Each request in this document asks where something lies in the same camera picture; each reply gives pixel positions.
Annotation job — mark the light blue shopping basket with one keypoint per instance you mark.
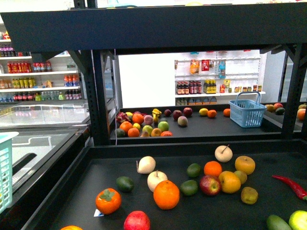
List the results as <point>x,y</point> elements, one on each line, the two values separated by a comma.
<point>6,169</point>

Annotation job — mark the far black shelf tray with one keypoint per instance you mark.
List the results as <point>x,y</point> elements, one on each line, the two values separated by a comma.
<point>252,133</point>

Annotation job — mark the black fruit shelf tray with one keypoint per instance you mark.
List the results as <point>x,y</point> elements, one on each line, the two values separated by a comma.
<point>72,200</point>

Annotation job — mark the upper black shelf board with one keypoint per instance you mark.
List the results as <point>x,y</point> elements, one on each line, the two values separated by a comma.
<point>159,29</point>

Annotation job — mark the drinks shelf left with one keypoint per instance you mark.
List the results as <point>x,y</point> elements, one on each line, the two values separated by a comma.
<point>23,79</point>

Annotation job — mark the pile of far fruits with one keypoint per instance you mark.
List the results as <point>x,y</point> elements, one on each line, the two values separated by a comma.
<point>148,123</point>

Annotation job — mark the dark sauce bottles row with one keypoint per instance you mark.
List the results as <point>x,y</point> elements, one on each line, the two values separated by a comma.
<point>184,87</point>

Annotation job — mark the white pear back left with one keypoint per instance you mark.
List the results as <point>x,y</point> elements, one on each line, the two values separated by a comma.
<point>146,165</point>

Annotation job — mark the white pear front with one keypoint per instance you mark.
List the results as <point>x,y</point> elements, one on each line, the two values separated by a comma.
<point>155,178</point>

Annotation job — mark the green lime back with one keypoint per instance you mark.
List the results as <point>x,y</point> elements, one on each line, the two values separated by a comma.
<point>193,170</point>

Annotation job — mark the small dark green lime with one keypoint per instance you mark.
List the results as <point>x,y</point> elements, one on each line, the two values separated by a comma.
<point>125,184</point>

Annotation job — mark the white round pear back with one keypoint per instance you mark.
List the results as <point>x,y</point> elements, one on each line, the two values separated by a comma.
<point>223,153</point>

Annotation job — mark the small orange tangerine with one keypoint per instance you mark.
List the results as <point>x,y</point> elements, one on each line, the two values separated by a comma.
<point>213,168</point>

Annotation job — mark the large orange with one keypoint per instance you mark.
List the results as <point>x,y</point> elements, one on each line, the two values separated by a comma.
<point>166,195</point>

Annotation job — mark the green lime centre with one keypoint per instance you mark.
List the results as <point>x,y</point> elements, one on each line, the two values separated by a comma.
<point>189,188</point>

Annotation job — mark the small red yellow apple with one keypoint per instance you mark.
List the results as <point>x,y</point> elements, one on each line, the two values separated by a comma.
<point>210,185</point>

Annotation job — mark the blue shopping basket far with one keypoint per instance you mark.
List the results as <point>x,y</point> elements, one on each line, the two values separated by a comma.
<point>247,113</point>

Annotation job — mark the orange persimmon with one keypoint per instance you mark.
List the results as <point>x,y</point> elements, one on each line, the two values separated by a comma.
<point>108,201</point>

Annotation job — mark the yellow orange fruit centre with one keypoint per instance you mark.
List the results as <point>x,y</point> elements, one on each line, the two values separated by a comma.
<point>230,182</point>

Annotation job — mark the glass freezer chest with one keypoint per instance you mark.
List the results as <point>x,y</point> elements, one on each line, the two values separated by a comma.
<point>44,129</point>

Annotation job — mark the golden round pear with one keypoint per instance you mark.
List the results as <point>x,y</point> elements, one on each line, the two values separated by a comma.
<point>245,164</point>

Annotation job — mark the red peach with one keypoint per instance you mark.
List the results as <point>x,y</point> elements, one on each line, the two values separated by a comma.
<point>137,220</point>

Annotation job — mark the brown kiwi back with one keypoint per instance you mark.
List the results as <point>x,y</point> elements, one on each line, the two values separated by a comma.
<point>242,176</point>

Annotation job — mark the brown kiwi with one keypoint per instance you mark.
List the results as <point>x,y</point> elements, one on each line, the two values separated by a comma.
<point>249,195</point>
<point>242,176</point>

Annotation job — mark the white price tag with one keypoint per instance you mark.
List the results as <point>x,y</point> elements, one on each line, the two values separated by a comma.
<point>97,213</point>

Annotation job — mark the brown kiwi front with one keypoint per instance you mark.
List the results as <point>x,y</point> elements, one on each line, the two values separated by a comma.
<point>249,195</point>

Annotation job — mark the orange grapefruit front left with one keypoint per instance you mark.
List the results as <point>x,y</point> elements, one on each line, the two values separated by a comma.
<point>71,227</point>

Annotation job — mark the green avocado near apple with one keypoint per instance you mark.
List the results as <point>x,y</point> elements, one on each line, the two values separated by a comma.
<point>275,222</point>

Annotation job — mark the red chili pepper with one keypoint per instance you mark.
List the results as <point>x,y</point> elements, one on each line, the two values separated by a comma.
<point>297,189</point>

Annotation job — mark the green apple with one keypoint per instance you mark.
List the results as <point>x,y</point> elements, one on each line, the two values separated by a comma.
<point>298,220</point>

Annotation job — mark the black shelf post left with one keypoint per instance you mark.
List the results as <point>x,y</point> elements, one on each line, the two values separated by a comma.
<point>92,64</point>

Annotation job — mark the black shelf post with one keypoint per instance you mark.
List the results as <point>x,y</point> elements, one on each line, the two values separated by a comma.
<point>92,64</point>
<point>271,76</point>

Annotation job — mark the black shelf post right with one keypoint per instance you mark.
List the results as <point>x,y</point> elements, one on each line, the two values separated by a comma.
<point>271,76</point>

